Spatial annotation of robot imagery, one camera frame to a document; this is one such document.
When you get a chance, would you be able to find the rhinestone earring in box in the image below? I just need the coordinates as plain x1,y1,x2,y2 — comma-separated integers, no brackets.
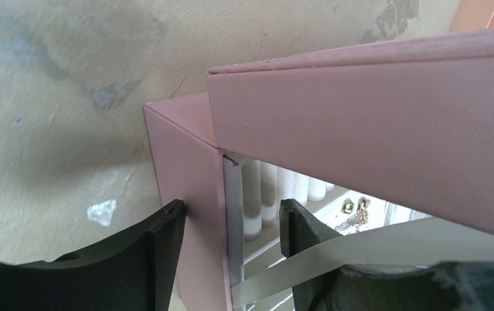
334,212,369,233

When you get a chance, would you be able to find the gold stud earring left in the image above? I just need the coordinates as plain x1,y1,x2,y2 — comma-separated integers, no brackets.
341,198,356,214

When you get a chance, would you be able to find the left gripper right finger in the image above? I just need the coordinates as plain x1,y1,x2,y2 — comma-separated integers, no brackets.
279,198,494,311

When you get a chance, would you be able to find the pink jewelry box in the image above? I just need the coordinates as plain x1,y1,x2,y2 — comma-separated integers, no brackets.
144,29,494,310

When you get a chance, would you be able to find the gold stud earring right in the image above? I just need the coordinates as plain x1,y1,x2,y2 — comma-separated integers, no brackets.
357,196,370,213

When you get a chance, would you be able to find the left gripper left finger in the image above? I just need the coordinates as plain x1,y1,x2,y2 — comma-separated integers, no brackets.
0,200,186,310

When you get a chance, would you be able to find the gold stud earring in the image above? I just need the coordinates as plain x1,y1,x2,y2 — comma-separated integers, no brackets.
341,198,356,214
357,196,370,213

